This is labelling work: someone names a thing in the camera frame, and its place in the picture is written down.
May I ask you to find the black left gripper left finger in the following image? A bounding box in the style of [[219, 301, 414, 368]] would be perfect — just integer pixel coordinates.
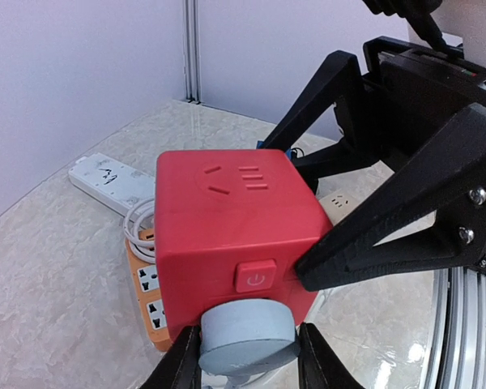
[[139, 326, 202, 389]]

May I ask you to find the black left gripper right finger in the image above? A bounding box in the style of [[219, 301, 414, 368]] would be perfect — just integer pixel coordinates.
[[297, 323, 360, 389]]

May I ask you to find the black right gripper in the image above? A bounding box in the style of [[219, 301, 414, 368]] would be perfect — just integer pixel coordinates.
[[261, 35, 486, 293]]

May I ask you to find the light blue cable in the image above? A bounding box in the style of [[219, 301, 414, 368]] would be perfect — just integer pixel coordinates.
[[198, 297, 302, 389]]

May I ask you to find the beige cube adapter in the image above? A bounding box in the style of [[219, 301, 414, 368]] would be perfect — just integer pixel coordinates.
[[318, 190, 360, 226]]

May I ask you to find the red cube socket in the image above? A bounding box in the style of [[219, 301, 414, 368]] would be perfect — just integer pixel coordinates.
[[155, 149, 331, 335]]

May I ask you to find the long white power strip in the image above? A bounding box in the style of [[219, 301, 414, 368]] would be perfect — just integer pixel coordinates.
[[68, 153, 155, 216]]

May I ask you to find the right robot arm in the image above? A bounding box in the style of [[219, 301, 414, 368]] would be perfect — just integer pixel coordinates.
[[263, 1, 486, 291]]

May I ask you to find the orange power strip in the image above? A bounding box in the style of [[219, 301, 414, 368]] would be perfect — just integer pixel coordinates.
[[125, 239, 172, 353]]

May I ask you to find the white coiled cable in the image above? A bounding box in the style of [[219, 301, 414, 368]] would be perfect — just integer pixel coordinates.
[[121, 196, 156, 264]]

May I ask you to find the aluminium front rail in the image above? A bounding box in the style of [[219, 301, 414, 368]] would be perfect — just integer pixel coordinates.
[[420, 268, 486, 388]]

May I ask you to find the left aluminium frame post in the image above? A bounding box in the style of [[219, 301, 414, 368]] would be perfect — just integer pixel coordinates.
[[182, 0, 202, 104]]

